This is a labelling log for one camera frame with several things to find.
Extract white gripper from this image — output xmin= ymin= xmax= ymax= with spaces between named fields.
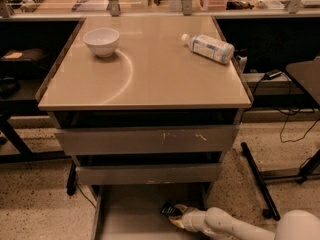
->
xmin=169 ymin=204 xmax=207 ymax=232

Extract dark blue rxbar wrapper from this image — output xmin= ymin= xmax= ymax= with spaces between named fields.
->
xmin=160 ymin=202 xmax=182 ymax=217

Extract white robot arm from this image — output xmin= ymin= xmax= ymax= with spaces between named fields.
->
xmin=161 ymin=203 xmax=320 ymax=240

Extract middle grey drawer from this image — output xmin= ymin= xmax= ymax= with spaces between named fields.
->
xmin=76 ymin=163 xmax=222 ymax=185

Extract open bottom grey drawer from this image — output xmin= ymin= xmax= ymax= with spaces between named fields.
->
xmin=91 ymin=183 xmax=210 ymax=240

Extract grey drawer cabinet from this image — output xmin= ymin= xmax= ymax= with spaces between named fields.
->
xmin=34 ymin=15 xmax=254 ymax=240

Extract top grey drawer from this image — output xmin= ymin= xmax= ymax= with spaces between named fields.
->
xmin=55 ymin=125 xmax=238 ymax=155

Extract black power adapter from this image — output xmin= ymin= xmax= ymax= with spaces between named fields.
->
xmin=263 ymin=69 xmax=282 ymax=80

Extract clear plastic water bottle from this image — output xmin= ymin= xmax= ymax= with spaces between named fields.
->
xmin=181 ymin=34 xmax=234 ymax=64

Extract white ceramic bowl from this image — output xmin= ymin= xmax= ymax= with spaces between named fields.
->
xmin=83 ymin=28 xmax=120 ymax=58

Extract black cable on floor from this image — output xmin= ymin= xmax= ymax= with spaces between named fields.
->
xmin=273 ymin=107 xmax=320 ymax=144

